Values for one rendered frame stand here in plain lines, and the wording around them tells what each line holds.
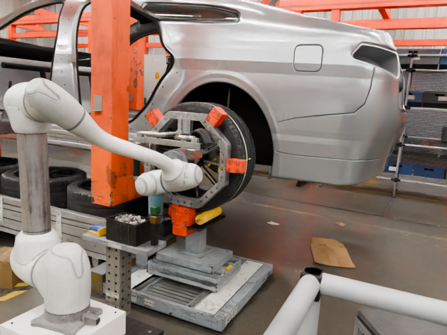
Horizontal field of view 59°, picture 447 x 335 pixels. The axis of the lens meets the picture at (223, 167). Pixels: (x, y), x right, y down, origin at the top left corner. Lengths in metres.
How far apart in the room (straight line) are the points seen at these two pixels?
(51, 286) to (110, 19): 1.52
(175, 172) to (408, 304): 1.20
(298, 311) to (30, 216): 1.29
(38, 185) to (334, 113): 1.60
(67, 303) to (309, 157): 1.55
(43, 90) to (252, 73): 1.45
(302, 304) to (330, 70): 2.02
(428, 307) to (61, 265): 1.20
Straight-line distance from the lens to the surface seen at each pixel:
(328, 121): 2.39
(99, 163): 2.52
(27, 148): 1.57
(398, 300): 0.53
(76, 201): 2.99
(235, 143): 2.22
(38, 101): 1.41
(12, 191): 3.49
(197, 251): 2.56
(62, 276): 1.49
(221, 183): 2.19
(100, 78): 2.48
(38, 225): 1.63
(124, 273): 2.26
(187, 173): 1.60
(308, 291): 0.50
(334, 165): 2.41
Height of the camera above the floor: 1.22
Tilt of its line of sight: 10 degrees down
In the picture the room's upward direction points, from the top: 3 degrees clockwise
